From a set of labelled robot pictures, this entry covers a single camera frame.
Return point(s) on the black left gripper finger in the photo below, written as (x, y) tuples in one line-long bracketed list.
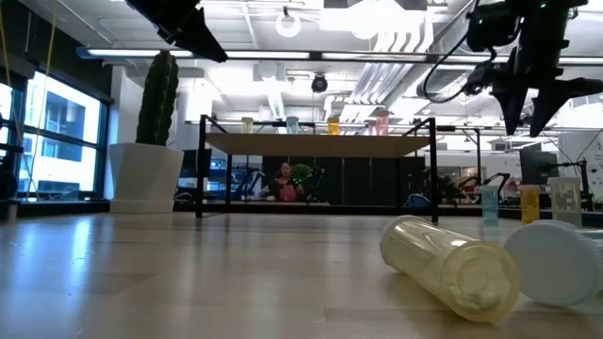
[(202, 42)]

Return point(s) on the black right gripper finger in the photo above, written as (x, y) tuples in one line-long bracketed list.
[(556, 94), (512, 106)]

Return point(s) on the orange pill bottle white cap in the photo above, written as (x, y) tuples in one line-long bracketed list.
[(529, 207), (333, 127)]

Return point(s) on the pink pill bottle white cap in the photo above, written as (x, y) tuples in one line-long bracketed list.
[(370, 128), (382, 124)]

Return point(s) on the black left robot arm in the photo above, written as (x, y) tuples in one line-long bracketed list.
[(4, 183)]

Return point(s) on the black track spotlight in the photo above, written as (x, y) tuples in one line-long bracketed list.
[(476, 85)]

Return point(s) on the long linear ceiling light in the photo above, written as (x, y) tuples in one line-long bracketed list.
[(264, 54)]

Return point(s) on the black computer monitor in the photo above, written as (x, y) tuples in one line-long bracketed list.
[(537, 167)]

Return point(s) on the green cactus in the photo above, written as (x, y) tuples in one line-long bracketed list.
[(158, 99)]

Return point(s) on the blue round object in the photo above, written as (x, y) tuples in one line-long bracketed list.
[(418, 201)]

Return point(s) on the white hexagonal plant pot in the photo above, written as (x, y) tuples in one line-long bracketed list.
[(146, 179)]

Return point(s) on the light wooden table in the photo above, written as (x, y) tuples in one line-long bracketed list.
[(311, 146)]

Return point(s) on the green leafy plant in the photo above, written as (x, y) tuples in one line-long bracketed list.
[(301, 173)]

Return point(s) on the person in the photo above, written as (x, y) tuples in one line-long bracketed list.
[(285, 188)]

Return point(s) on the black partition panels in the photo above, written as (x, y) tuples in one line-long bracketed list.
[(358, 181)]

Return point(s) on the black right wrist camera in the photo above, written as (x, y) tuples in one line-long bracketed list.
[(487, 30)]

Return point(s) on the silver ventilation duct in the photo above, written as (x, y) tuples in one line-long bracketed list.
[(440, 82)]

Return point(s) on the black round ceiling camera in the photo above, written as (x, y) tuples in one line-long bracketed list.
[(319, 85)]

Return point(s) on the black aluminium extrusion frame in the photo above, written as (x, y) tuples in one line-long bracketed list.
[(70, 208)]

